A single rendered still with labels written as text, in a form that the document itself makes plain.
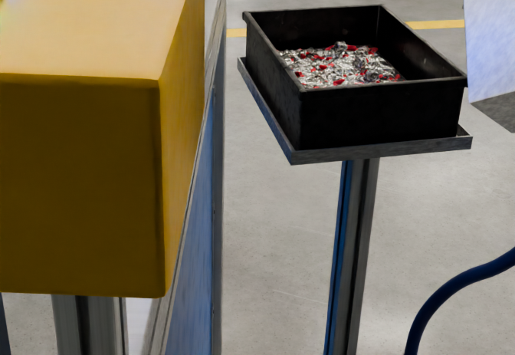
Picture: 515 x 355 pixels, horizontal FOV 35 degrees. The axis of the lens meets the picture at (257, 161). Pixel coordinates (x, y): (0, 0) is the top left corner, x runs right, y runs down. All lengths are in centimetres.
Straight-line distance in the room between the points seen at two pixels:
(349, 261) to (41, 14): 61
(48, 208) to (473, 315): 166
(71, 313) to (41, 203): 12
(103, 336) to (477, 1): 39
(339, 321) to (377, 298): 98
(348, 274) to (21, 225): 62
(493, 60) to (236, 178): 173
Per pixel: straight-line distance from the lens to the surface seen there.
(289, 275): 193
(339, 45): 89
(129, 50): 27
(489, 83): 61
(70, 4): 32
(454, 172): 243
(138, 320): 48
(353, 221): 84
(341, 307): 91
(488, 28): 63
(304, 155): 74
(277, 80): 79
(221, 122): 125
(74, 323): 40
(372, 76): 83
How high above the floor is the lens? 117
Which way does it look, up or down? 30 degrees down
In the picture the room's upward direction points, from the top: 2 degrees clockwise
